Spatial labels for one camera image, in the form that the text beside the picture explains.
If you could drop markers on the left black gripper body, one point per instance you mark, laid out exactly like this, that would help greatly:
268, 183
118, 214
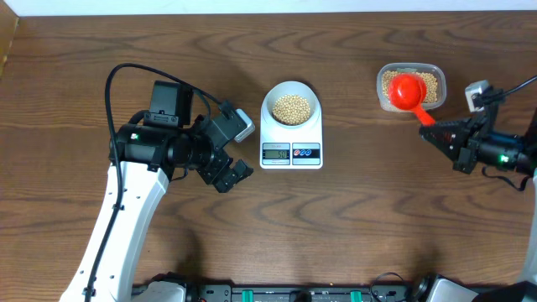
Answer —
211, 164

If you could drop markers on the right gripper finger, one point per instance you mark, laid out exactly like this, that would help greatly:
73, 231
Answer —
454, 149
444, 132

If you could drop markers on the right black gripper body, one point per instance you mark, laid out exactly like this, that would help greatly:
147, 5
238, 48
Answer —
468, 157

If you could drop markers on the red measuring scoop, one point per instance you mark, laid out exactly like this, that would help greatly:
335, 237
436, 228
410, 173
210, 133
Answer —
406, 92

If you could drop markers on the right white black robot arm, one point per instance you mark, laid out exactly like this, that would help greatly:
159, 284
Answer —
512, 153

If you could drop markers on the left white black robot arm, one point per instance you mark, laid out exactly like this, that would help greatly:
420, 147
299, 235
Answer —
144, 156

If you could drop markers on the white kitchen scale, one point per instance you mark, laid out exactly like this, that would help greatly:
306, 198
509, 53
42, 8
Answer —
291, 148

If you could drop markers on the soybeans in bowl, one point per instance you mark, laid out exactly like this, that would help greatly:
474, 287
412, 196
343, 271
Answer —
291, 110

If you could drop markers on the white bowl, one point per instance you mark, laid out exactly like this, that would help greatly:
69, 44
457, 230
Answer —
290, 88

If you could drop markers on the soybeans in container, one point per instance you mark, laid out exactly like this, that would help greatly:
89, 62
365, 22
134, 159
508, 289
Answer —
429, 79

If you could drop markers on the clear plastic bean container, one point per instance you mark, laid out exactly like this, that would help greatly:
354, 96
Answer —
407, 68

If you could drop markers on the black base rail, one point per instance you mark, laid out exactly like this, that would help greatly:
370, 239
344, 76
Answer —
208, 290

